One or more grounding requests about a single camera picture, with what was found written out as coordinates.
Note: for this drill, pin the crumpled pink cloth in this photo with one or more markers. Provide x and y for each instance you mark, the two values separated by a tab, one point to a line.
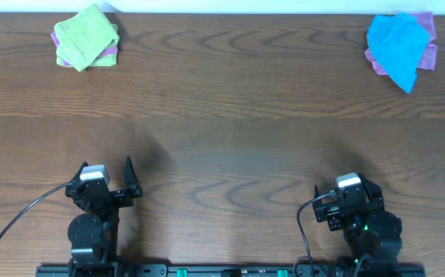
429	58

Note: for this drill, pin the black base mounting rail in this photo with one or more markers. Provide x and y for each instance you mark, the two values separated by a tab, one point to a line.
161	270

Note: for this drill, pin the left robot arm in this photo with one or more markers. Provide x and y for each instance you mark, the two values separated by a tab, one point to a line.
94	233

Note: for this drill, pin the green folded cloth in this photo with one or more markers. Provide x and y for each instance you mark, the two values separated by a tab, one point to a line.
85	36
107	60

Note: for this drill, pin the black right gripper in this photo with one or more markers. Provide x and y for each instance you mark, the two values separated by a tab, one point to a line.
371	205

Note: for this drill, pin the blue microfiber cloth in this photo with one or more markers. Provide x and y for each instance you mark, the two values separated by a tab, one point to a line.
397	43

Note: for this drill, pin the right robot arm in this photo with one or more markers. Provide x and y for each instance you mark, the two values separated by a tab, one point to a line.
377	243

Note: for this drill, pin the bottom green folded cloth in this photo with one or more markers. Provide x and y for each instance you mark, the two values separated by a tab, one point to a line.
107	60

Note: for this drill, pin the folded pink cloth in stack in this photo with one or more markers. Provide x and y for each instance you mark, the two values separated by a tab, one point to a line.
106	59

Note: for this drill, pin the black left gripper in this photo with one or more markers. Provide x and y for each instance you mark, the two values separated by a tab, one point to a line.
115	196

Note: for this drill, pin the top green folded cloth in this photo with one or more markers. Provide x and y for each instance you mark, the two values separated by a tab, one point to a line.
85	36

